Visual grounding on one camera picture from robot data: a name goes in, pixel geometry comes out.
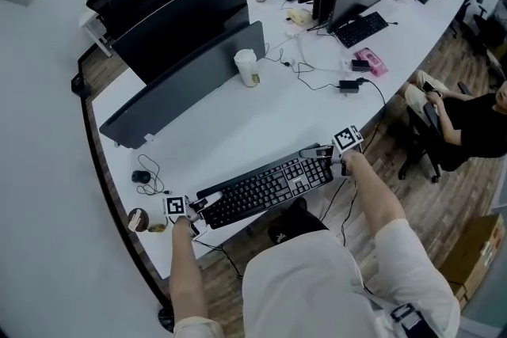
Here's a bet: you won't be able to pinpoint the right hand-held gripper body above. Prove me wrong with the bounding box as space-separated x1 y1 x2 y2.
315 124 364 177

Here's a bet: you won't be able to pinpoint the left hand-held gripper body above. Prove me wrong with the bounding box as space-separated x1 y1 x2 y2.
162 193 210 241

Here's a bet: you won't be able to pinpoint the person's right forearm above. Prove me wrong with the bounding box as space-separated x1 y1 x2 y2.
339 150 406 237

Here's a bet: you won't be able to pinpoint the person's left forearm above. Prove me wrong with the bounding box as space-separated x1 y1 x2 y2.
169 215 211 324

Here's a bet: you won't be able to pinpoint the cream tumbler brown lid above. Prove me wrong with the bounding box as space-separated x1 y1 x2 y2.
127 207 167 234

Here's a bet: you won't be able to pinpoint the black power adapter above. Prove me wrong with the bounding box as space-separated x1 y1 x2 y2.
338 78 360 94

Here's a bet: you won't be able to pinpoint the person's black trousers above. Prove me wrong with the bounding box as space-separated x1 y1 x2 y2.
267 205 330 246

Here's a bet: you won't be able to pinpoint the pink patterned box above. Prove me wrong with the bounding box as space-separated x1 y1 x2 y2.
352 47 389 78

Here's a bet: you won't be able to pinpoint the dark grey desk divider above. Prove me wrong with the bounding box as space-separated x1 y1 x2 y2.
98 20 265 150

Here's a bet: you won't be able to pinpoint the person's white shirt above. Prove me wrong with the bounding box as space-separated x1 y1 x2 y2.
172 217 460 338

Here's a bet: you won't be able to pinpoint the cream tissue box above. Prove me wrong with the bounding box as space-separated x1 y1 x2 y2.
285 7 314 27

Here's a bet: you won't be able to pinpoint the slim black upright computer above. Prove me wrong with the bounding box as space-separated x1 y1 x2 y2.
311 0 337 23

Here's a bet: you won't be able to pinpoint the brown cardboard box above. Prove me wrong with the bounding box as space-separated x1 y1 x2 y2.
449 279 471 308
438 213 507 290

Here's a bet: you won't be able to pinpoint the black wired mouse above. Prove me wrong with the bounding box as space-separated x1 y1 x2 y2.
131 153 167 196

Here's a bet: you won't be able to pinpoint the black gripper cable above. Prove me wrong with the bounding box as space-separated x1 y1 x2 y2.
318 177 360 249
193 235 243 281

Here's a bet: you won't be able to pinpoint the black power cord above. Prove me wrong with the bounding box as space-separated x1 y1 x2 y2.
356 77 387 155

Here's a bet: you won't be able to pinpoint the black desk cable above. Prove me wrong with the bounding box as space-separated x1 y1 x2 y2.
263 43 341 92

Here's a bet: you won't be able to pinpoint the white cable with plug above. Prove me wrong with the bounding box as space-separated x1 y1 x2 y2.
283 31 353 72

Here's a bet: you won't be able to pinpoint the black waist strap with buckle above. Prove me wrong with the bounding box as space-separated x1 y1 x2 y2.
390 302 443 338

